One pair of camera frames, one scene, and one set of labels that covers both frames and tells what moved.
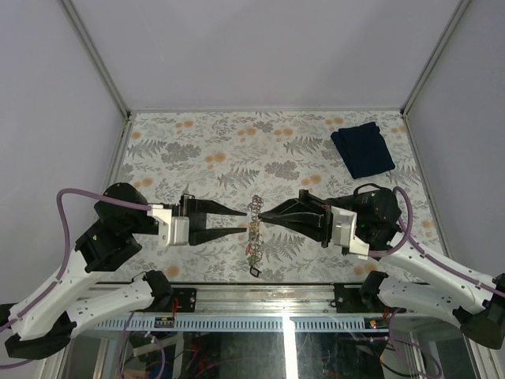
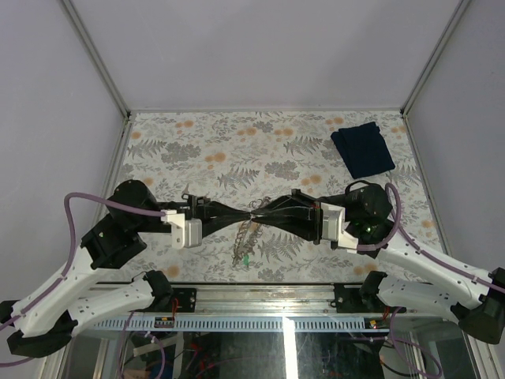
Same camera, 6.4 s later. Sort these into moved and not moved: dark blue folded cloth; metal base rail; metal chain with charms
Moved: metal chain with charms
Not moved: metal base rail; dark blue folded cloth
